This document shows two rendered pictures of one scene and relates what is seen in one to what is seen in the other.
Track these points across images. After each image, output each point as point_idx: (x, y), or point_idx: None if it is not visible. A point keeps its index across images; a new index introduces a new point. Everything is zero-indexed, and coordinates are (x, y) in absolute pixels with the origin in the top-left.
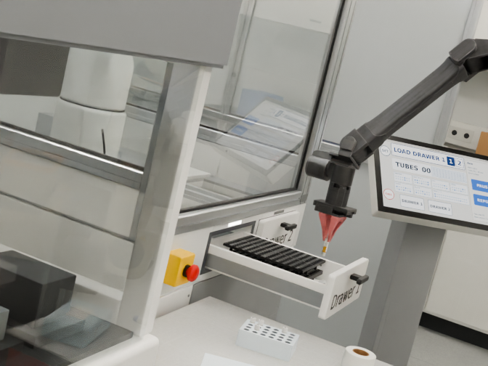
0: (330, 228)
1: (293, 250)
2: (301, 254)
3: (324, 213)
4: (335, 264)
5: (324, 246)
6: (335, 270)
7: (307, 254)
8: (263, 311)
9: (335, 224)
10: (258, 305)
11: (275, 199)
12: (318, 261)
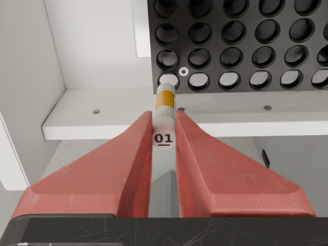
0: (134, 139)
1: (306, 77)
2: (261, 46)
3: (238, 217)
4: (124, 122)
5: (168, 105)
6: (124, 111)
7: (238, 85)
8: (291, 159)
9: (67, 164)
10: (304, 146)
11: None
12: (169, 45)
